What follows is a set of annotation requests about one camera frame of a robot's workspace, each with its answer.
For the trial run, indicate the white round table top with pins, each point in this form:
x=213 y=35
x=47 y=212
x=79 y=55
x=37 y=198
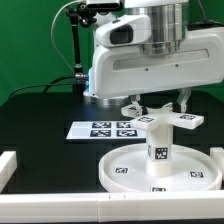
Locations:
x=124 y=170

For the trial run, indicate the white marker tag plate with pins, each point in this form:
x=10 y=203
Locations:
x=86 y=130

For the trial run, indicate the white U-shaped border frame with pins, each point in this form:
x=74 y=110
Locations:
x=103 y=207

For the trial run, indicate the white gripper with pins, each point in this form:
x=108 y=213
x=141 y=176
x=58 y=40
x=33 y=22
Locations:
x=127 y=71

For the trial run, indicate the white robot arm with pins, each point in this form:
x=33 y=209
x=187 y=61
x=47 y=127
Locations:
x=151 y=49

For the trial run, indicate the white cross-shaped table base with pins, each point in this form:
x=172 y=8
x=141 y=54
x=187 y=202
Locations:
x=155 y=118

